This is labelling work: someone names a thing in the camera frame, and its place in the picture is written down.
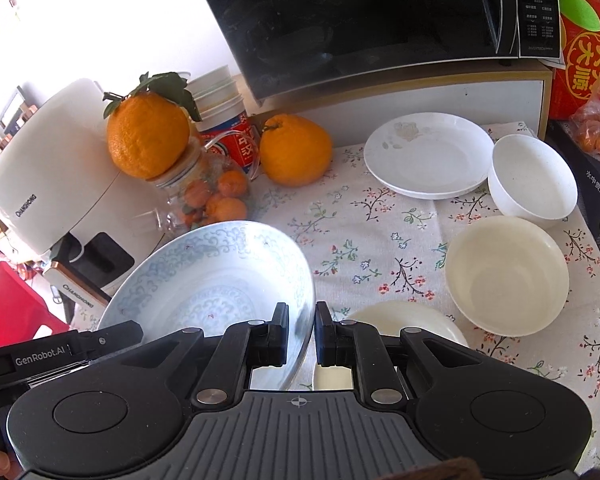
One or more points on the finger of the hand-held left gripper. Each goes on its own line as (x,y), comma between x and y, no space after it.
(110,340)

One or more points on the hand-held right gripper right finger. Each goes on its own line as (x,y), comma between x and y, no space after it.
(324,322)

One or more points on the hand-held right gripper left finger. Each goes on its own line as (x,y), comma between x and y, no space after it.
(280,322)

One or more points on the blue patterned porcelain bowl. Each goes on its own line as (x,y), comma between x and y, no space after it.
(205,270)

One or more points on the large cream bowl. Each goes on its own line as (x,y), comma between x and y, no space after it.
(505,275)

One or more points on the white plate with grey flower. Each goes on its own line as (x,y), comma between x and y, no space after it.
(430,160)

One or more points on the red plastic stool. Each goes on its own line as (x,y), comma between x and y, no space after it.
(15,305)

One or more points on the cream shallow plate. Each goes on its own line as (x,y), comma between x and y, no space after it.
(405,316)

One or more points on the floral tablecloth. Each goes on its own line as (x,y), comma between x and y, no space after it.
(355,240)

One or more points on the glass jar of small oranges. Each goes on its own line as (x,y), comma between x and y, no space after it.
(215,195)

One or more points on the white air fryer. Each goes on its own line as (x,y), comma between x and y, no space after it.
(45,170)

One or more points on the red labelled cup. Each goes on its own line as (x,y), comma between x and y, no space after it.
(237,145)

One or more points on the large orange with leaves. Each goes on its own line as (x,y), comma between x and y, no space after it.
(145,135)

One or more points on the stack of white paper cups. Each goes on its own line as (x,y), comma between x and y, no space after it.
(215,100)

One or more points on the small white bowl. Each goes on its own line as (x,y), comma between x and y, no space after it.
(530,175)

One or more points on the black carton box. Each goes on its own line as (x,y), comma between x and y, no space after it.
(595,195)

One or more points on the black microwave oven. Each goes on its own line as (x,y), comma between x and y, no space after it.
(355,10)

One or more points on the plastic bag of small oranges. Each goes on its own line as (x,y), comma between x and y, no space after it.
(595,130)

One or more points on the red gift box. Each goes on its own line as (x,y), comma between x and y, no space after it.
(580,60)

